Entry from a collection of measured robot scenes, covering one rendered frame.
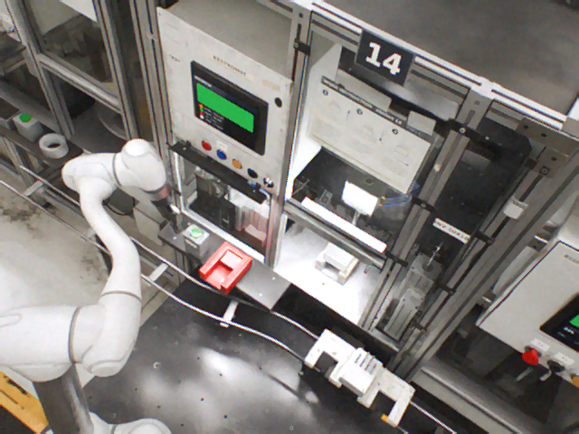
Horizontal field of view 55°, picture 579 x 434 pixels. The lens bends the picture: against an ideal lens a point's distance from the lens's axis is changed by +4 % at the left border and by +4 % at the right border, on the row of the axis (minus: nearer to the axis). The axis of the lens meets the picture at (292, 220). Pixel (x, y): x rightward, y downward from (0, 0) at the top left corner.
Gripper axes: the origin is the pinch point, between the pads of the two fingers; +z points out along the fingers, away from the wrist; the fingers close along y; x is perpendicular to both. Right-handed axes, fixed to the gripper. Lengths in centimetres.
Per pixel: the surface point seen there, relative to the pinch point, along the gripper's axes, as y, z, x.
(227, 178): -18.9, -24.0, -13.9
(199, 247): -7.2, 9.3, -0.8
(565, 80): -98, -72, -44
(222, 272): -15.6, 19.6, -0.3
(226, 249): -12.8, 15.3, -7.7
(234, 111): -26, -52, -18
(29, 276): 108, 88, 34
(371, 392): -82, 35, 3
